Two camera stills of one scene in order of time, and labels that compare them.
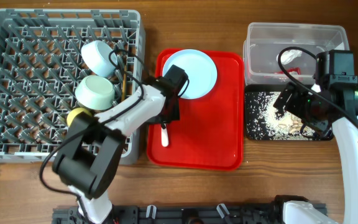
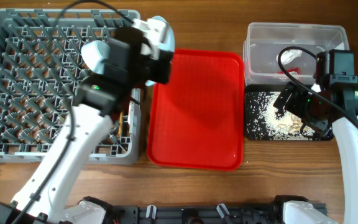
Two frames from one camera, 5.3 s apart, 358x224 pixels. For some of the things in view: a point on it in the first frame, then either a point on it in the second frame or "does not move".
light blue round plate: (200, 69) -> (168, 44)
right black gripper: (293, 106) does not move
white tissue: (288, 55) does not move
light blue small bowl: (99, 57) does not move
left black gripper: (174, 116) -> (160, 65)
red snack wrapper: (293, 70) does not move
